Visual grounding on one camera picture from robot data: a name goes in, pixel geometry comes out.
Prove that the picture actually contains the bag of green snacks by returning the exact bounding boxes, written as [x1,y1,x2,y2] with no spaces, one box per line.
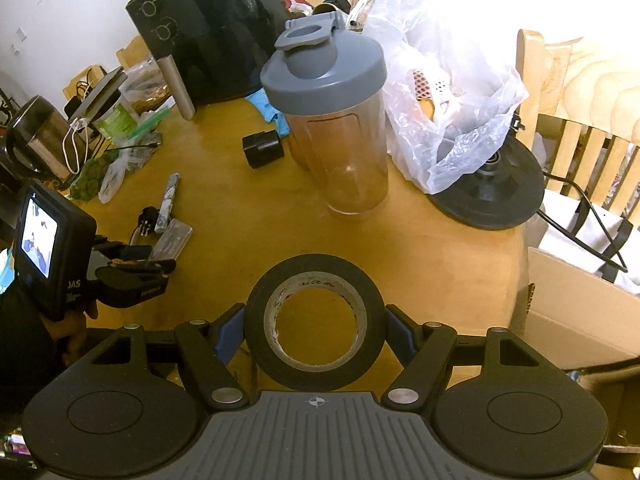
[70,151,118,202]

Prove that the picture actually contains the cardboard tube roll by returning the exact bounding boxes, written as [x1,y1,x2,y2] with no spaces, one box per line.
[156,55,196,120]

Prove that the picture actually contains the black round weight plate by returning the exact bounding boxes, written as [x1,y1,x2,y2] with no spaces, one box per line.
[427,134,544,231]

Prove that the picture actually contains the cardboard box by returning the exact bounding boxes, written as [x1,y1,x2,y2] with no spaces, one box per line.
[510,247,639,370]

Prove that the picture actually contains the black electrical tape roll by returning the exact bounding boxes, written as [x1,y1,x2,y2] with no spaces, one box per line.
[244,254,385,391]

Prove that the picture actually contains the clear plastic small case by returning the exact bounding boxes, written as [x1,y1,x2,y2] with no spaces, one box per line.
[149,218,193,261]

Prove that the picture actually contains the black air fryer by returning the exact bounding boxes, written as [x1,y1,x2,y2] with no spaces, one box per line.
[126,0,288,107]

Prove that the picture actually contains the green label canister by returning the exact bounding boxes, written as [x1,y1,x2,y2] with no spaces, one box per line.
[92,96,139,141]

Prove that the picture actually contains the wooden chair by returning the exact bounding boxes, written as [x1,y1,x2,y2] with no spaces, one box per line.
[516,29,639,226]

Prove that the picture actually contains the white plastic shopping bag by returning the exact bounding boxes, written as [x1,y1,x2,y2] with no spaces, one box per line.
[348,0,528,195]

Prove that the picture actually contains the grey notebook on canister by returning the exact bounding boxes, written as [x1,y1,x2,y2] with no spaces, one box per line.
[68,67,127,122]

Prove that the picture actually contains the clear crumpled plastic bag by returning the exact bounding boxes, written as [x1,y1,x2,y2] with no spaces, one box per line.
[98,129,163,204]

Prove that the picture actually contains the marble pattern bar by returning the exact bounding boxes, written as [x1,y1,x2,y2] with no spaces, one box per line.
[154,172,181,234]

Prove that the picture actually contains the white cord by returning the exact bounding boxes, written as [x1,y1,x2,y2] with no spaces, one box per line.
[60,116,91,177]

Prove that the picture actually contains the steel electric kettle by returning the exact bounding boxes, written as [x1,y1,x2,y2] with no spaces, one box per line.
[1,96,72,186]

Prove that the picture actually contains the black power plug adapter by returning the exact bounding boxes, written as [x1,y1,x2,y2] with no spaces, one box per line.
[138,206,160,236]

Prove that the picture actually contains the person left hand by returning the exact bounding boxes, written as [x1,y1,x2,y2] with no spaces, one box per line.
[40,304,99,366]

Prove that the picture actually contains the small black square tube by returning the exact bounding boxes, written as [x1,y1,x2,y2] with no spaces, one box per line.
[242,130,284,169]

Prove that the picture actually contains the brown snack bag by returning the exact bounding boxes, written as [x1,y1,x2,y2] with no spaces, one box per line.
[119,56,171,115]

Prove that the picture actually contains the clear shaker bottle grey lid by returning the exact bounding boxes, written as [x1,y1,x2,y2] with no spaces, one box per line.
[260,12,388,217]

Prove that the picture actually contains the blue plastic wrapper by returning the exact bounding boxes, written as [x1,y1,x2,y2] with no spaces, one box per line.
[245,88,290,138]

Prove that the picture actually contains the black thin cable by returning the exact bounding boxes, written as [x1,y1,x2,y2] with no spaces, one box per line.
[534,171,632,281]

